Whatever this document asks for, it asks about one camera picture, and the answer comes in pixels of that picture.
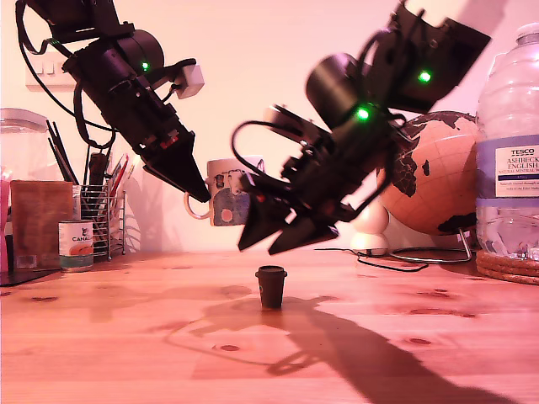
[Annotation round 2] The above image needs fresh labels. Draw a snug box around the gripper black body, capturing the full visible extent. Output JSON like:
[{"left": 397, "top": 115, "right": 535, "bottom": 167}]
[
  {"left": 240, "top": 132, "right": 395, "bottom": 228},
  {"left": 108, "top": 77, "right": 189, "bottom": 160}
]

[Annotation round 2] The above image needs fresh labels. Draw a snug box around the white printed coffee mug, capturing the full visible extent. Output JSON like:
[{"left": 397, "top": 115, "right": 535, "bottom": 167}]
[{"left": 184, "top": 155, "right": 264, "bottom": 227}]

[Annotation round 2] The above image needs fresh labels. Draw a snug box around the dark brown coffee capsule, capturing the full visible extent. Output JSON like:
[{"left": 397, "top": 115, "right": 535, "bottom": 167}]
[{"left": 254, "top": 264, "right": 289, "bottom": 310}]

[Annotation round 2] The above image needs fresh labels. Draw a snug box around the red pencil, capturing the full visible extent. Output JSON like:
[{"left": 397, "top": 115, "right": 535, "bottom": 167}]
[{"left": 109, "top": 154, "right": 130, "bottom": 193}]

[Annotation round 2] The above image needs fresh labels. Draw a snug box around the white two-ball device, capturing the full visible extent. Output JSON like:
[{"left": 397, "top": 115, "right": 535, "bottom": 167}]
[{"left": 350, "top": 200, "right": 391, "bottom": 258}]

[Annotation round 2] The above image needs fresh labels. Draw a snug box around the thick dark brown brush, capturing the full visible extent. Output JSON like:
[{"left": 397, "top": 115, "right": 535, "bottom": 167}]
[{"left": 88, "top": 153, "right": 109, "bottom": 186}]

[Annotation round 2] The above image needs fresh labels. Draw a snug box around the white labelled tin can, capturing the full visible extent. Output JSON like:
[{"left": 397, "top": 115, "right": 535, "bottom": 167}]
[{"left": 58, "top": 220, "right": 94, "bottom": 273}]

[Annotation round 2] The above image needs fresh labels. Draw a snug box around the cork globe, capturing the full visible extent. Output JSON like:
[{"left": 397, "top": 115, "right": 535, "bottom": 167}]
[{"left": 378, "top": 111, "right": 479, "bottom": 236}]

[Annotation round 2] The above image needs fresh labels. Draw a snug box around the glass jar with metal lid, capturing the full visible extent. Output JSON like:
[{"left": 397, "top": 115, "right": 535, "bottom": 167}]
[{"left": 0, "top": 108, "right": 50, "bottom": 184}]

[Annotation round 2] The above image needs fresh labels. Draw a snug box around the pink packet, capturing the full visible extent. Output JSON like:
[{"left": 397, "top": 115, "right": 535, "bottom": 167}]
[{"left": 0, "top": 167, "right": 12, "bottom": 273}]

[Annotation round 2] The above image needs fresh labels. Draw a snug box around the large clear water bottle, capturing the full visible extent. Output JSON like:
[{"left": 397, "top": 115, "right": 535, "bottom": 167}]
[{"left": 475, "top": 23, "right": 539, "bottom": 261}]

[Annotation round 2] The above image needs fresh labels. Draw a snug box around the thin black table cable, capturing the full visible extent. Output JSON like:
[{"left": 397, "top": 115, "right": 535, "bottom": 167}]
[{"left": 313, "top": 247, "right": 430, "bottom": 273}]

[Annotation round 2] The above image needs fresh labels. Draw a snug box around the arm grey camera box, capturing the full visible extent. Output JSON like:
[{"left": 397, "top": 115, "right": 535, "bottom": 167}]
[
  {"left": 151, "top": 58, "right": 206, "bottom": 101},
  {"left": 263, "top": 103, "right": 334, "bottom": 146}
]

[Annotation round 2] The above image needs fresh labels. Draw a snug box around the wire pen holder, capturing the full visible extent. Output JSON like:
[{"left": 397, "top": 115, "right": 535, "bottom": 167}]
[{"left": 74, "top": 184, "right": 127, "bottom": 261}]

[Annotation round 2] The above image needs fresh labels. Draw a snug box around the white wall switch plate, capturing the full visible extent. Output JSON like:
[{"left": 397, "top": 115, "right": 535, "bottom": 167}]
[{"left": 24, "top": 52, "right": 81, "bottom": 90}]

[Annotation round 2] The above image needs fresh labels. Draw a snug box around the metal wire globe stand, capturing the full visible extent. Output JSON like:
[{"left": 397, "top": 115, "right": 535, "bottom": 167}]
[{"left": 389, "top": 229, "right": 473, "bottom": 265}]

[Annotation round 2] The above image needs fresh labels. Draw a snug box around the round woven rope trivet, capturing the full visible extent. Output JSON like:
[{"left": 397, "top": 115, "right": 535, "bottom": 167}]
[{"left": 475, "top": 249, "right": 539, "bottom": 286}]

